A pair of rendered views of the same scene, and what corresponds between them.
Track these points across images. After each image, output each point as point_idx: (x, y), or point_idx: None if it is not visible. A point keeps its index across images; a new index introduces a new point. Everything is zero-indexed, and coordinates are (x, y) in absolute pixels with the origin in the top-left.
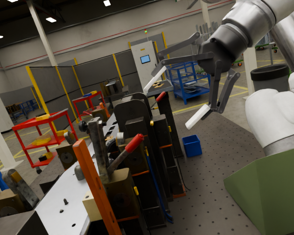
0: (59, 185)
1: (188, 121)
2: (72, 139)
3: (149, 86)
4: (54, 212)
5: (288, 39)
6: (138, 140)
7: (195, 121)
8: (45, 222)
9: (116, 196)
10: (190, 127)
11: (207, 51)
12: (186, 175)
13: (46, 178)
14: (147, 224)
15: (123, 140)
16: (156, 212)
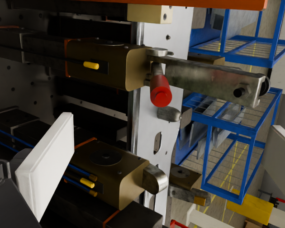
0: (178, 95)
1: (69, 152)
2: (195, 195)
3: (282, 133)
4: (172, 37)
5: None
6: (162, 84)
7: (55, 126)
8: (175, 21)
9: (119, 43)
10: (64, 115)
11: None
12: None
13: (188, 118)
14: (40, 53)
15: (147, 176)
16: (12, 121)
